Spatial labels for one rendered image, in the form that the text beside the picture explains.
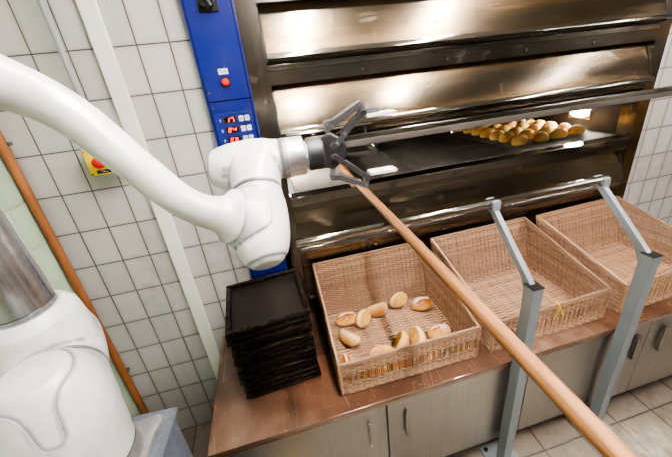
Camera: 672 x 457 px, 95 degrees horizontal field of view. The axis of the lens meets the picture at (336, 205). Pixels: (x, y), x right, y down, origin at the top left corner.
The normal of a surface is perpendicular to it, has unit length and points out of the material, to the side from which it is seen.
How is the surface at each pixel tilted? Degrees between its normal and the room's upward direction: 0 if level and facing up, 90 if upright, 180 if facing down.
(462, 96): 70
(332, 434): 90
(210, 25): 90
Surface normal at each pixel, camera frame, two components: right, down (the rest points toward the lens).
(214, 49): 0.23, 0.36
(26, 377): -0.04, -0.88
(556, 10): 0.18, 0.03
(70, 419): 0.81, -0.13
